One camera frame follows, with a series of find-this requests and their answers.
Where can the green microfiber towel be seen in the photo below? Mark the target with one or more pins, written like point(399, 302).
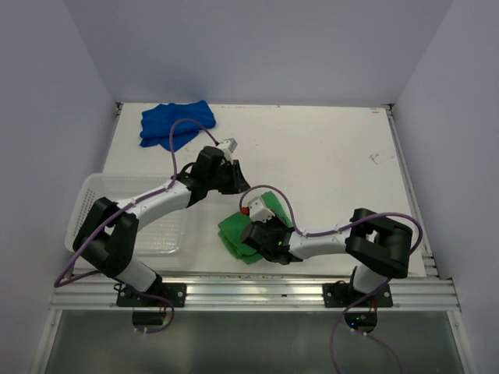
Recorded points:
point(231, 228)

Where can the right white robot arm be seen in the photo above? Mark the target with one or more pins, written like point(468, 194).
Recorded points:
point(381, 245)

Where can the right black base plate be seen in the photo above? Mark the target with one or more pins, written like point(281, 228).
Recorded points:
point(341, 294)

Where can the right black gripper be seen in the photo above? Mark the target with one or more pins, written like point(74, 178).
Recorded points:
point(274, 220)

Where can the clear plastic basket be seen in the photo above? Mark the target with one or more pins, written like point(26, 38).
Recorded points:
point(134, 213)

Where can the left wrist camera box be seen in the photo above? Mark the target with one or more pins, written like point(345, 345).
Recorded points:
point(228, 145)

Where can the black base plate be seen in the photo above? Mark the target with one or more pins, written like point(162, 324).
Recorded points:
point(341, 294)
point(175, 293)

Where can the blue microfiber towel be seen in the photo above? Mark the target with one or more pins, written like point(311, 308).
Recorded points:
point(172, 126)

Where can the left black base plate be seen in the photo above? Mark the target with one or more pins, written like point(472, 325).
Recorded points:
point(175, 293)

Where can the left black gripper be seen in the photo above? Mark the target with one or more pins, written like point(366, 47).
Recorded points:
point(238, 183)

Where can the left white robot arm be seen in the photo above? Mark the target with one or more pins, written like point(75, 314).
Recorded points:
point(131, 271)

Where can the aluminium mounting rail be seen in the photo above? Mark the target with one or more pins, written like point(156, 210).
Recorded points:
point(259, 293)

